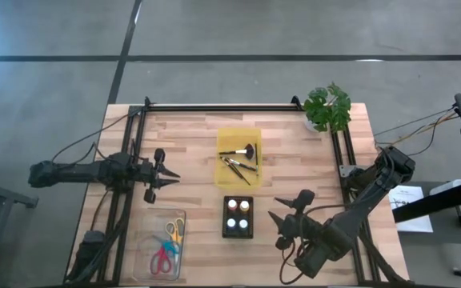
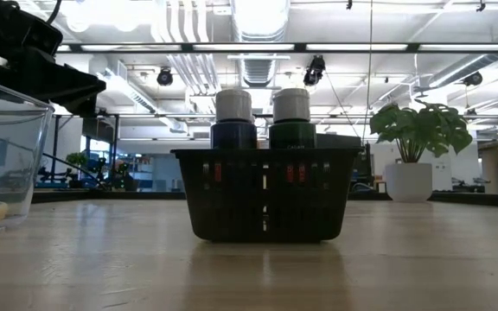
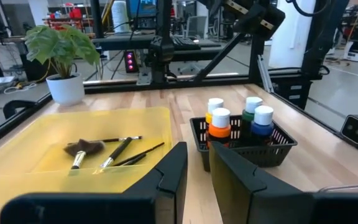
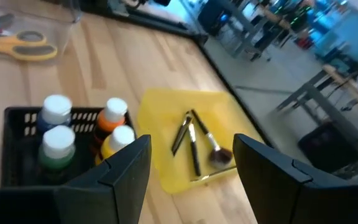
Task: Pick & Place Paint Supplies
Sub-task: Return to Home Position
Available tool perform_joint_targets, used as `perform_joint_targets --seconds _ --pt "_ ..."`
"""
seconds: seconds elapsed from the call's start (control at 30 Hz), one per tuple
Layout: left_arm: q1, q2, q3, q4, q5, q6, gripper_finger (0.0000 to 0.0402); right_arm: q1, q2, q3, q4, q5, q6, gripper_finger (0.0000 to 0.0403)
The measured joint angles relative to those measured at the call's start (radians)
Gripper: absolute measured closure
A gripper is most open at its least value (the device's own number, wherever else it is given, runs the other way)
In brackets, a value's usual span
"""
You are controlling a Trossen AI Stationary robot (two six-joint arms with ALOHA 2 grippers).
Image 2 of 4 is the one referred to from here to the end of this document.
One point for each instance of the blue paint bottle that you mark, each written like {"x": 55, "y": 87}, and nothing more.
{"x": 234, "y": 121}

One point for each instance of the white plant pot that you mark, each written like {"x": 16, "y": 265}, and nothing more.
{"x": 409, "y": 181}

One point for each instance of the green artificial plant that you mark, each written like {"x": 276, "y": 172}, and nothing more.
{"x": 422, "y": 125}

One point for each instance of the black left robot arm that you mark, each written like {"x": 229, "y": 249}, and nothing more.
{"x": 11, "y": 26}

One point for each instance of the black ceiling spotlight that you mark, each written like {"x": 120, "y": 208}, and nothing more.
{"x": 164, "y": 77}
{"x": 473, "y": 78}

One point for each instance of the black overhead camera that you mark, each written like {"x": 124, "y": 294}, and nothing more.
{"x": 314, "y": 71}

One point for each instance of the clear plastic container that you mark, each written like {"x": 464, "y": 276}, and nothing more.
{"x": 15, "y": 151}

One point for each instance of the white LED light strip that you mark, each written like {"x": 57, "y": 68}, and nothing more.
{"x": 244, "y": 46}
{"x": 465, "y": 46}
{"x": 128, "y": 47}
{"x": 357, "y": 46}

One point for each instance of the green paint bottle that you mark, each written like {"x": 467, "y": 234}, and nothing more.
{"x": 292, "y": 121}

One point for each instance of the black slotted plastic basket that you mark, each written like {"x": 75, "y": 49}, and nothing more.
{"x": 266, "y": 207}

